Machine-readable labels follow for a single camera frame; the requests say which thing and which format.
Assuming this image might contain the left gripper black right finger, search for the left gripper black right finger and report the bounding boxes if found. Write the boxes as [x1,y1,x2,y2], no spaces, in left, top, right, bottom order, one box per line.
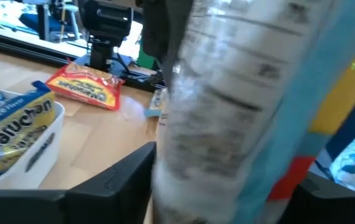
[278,172,355,224]

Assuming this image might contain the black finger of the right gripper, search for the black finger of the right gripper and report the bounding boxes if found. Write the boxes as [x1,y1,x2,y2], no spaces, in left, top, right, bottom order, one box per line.
[141,0,194,93]

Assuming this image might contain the red beef noodle pack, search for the red beef noodle pack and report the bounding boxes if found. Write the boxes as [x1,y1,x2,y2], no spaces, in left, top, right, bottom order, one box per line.
[44,60,126,112]

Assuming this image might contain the green object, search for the green object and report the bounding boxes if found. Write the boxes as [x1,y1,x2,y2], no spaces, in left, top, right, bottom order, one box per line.
[136,39,157,71]

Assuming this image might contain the white plastic bin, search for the white plastic bin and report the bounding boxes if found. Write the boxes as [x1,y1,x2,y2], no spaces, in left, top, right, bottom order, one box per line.
[0,89,67,191]

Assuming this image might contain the black aluminium table frame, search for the black aluminium table frame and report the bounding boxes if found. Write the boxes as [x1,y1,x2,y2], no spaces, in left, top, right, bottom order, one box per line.
[0,26,166,93]

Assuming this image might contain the black metal desk frame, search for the black metal desk frame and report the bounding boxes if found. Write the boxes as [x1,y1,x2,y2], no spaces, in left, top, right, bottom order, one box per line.
[35,0,54,42]

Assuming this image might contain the yellow ramen packets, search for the yellow ramen packets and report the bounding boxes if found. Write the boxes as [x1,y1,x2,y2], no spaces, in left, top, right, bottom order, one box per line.
[0,80,57,185]

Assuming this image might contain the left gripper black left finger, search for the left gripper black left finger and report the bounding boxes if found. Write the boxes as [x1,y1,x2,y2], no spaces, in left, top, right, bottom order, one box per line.
[65,141,158,224]

